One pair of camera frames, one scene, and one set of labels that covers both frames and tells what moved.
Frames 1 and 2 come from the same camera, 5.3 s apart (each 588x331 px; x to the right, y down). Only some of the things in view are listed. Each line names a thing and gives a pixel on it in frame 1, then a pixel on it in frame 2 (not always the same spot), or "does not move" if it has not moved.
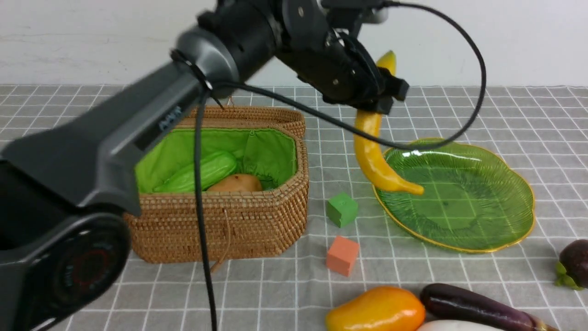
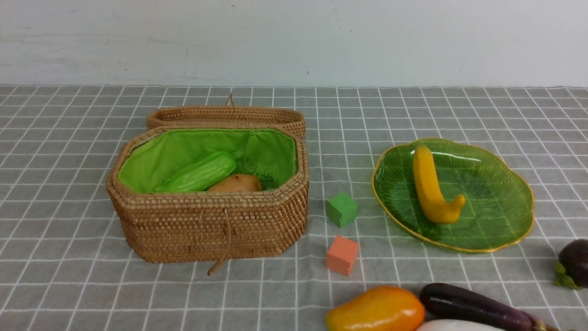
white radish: [456, 325] does not move
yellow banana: [370, 149] -> [429, 192]
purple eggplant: [445, 301] does not move
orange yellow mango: [380, 308] does not move
